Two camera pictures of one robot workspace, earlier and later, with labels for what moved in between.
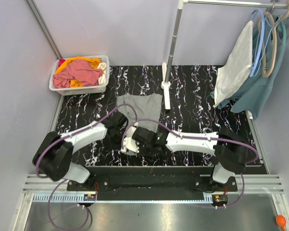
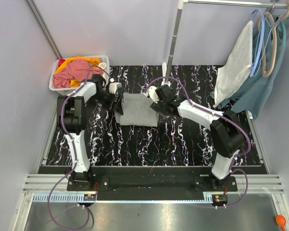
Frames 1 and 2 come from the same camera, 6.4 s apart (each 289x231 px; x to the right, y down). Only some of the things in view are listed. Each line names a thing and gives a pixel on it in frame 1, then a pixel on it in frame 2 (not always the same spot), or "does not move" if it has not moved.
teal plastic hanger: (282, 23) does not move
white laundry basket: (82, 90) does not move
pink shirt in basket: (78, 70) does not move
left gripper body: (121, 119) to (113, 104)
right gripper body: (137, 134) to (159, 106)
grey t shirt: (141, 110) does not move
